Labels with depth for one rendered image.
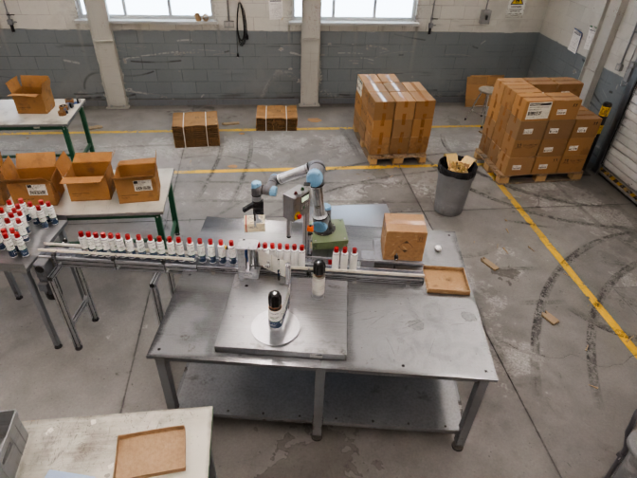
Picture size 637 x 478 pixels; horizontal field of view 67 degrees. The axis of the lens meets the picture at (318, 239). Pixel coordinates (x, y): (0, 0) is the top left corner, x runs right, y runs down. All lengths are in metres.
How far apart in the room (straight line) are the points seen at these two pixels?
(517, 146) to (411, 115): 1.38
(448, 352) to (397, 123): 4.07
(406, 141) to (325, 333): 4.20
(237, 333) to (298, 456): 1.01
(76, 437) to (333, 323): 1.55
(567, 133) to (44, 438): 6.21
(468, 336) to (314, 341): 1.01
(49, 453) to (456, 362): 2.27
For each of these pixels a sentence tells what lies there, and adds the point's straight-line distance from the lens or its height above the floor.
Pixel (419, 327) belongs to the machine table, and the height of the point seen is 0.83.
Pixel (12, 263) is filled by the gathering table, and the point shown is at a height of 0.88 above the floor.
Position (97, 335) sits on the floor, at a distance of 4.56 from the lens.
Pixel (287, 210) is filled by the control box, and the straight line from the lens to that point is 3.25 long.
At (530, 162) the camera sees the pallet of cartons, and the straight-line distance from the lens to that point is 6.85.
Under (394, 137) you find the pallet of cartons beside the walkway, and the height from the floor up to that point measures 0.40.
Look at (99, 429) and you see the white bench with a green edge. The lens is 2.96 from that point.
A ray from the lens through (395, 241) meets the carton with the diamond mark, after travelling 3.60.
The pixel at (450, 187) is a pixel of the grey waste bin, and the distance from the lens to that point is 5.69.
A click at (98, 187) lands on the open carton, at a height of 0.91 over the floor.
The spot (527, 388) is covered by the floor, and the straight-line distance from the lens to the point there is 4.29.
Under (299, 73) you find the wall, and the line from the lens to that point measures 8.55.
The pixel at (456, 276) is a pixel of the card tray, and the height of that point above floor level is 0.83.
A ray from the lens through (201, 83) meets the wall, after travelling 8.63.
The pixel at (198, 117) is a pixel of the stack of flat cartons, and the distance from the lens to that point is 7.45.
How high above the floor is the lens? 3.16
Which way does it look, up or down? 37 degrees down
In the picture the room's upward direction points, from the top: 2 degrees clockwise
